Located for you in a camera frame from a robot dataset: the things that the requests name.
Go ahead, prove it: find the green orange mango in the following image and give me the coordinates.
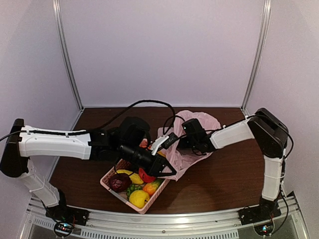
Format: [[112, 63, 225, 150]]
[[143, 179, 163, 196]]

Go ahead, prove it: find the aluminium frame post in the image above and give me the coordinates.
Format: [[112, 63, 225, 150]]
[[52, 0, 84, 111], [241, 0, 272, 115]]

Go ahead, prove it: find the front aluminium rail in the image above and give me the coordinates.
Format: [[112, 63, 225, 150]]
[[18, 196, 310, 239]]

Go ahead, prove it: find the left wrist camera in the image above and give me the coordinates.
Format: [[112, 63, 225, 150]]
[[151, 132, 178, 155]]

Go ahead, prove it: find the left aluminium frame post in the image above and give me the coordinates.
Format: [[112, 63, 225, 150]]
[[52, 0, 84, 111]]

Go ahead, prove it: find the left black cable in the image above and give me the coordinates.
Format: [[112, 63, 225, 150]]
[[0, 99, 176, 142]]

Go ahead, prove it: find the right aluminium frame post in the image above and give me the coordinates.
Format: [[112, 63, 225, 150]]
[[241, 0, 272, 115]]

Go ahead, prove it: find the pink plastic bag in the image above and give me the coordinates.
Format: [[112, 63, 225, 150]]
[[158, 110, 221, 181]]

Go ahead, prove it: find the pink plastic basket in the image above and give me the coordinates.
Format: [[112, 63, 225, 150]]
[[100, 168, 169, 215]]

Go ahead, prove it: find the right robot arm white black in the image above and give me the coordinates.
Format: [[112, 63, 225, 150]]
[[171, 108, 287, 220]]

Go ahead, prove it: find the yellow green pear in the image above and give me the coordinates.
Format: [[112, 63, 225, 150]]
[[157, 151, 166, 158]]

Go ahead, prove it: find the green grape bunch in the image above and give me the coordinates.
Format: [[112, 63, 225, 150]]
[[126, 184, 143, 200]]

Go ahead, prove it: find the right black cable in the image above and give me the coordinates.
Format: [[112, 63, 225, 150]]
[[219, 114, 295, 232]]

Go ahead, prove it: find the dark purple mangosteen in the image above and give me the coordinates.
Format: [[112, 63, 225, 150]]
[[108, 173, 132, 193]]

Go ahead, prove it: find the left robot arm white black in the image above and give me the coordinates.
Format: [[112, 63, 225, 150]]
[[0, 117, 176, 221]]

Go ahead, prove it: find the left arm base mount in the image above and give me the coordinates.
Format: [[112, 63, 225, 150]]
[[44, 205, 89, 238]]

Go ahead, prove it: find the black cable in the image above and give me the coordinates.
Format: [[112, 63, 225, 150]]
[[0, 99, 176, 142], [219, 114, 295, 232]]

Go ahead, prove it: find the yellow starfruit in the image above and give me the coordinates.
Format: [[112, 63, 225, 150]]
[[116, 169, 144, 185]]

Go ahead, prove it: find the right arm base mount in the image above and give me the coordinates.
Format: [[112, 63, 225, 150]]
[[238, 197, 282, 237]]

